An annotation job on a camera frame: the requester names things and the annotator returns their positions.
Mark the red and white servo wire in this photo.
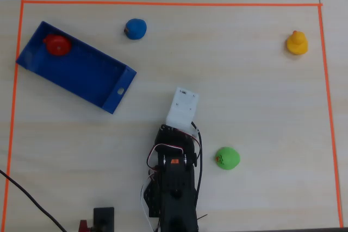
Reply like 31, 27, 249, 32
146, 143, 186, 173

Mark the blue rubber duck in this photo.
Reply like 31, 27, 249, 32
123, 18, 148, 40

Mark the blue plastic box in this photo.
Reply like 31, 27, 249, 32
15, 21, 138, 115

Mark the black camera cable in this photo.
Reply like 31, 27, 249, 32
190, 121, 204, 199

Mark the yellow rubber duck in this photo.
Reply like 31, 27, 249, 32
285, 30, 309, 56

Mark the orange tape strip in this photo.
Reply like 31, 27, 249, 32
2, 0, 26, 232
21, 0, 324, 8
317, 4, 345, 228

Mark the white camera box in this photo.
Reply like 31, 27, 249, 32
165, 87, 200, 131

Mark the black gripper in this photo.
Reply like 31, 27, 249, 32
153, 124, 197, 150

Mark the red rubber duck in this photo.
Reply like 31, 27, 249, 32
42, 34, 73, 57

